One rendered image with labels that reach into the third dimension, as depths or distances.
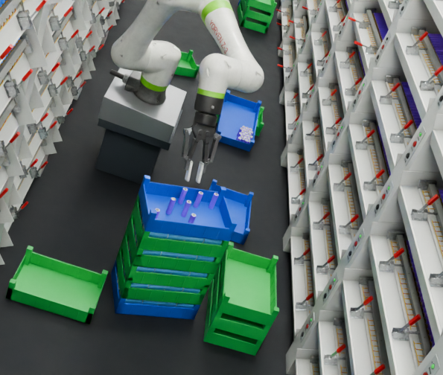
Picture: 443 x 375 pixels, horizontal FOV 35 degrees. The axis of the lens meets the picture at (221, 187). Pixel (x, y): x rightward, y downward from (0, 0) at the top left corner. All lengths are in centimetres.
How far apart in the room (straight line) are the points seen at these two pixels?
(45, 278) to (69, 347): 31
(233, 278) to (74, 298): 58
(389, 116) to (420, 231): 64
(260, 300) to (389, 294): 71
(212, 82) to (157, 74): 70
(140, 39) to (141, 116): 35
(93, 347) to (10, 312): 30
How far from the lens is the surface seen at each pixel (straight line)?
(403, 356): 190
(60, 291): 262
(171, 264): 245
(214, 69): 231
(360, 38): 311
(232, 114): 386
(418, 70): 241
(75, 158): 325
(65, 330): 250
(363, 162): 259
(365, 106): 280
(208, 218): 248
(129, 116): 300
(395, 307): 202
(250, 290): 265
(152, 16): 271
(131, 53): 287
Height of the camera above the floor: 186
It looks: 33 degrees down
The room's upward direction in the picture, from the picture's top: 23 degrees clockwise
